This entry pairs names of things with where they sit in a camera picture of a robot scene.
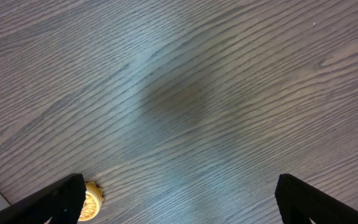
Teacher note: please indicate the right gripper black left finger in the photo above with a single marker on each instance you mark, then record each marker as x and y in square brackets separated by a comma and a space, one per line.
[61, 203]

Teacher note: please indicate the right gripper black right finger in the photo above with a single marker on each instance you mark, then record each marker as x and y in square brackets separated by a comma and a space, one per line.
[299, 202]

